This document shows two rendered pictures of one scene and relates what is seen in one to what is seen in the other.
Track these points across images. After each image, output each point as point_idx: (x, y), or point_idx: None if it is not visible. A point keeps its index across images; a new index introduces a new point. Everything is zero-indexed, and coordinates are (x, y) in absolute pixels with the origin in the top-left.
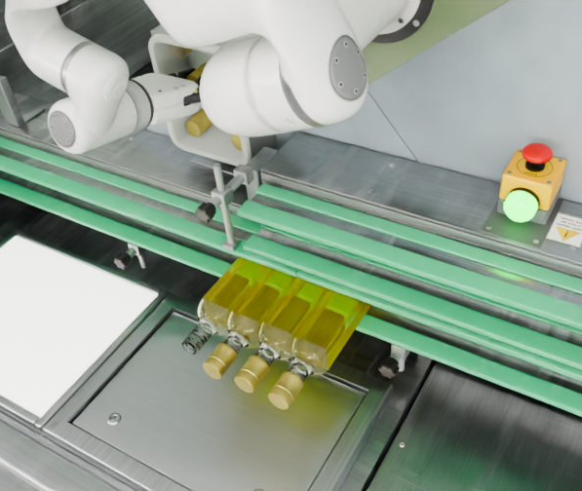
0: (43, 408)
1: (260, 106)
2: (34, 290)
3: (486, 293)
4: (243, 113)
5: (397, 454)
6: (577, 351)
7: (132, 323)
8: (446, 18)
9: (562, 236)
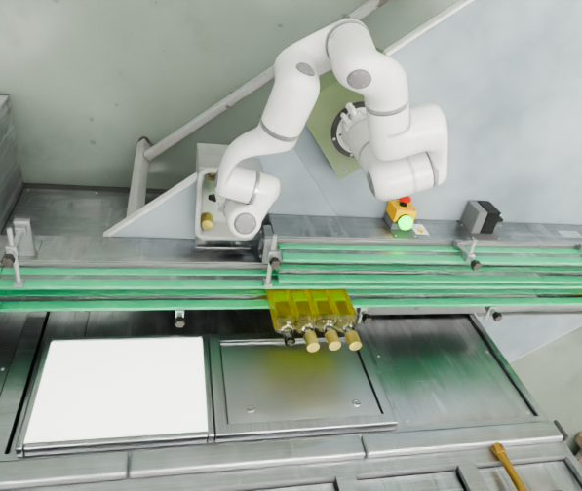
0: (203, 426)
1: (418, 182)
2: (112, 368)
3: (417, 261)
4: (407, 187)
5: (380, 360)
6: (445, 277)
7: (205, 358)
8: None
9: (420, 232)
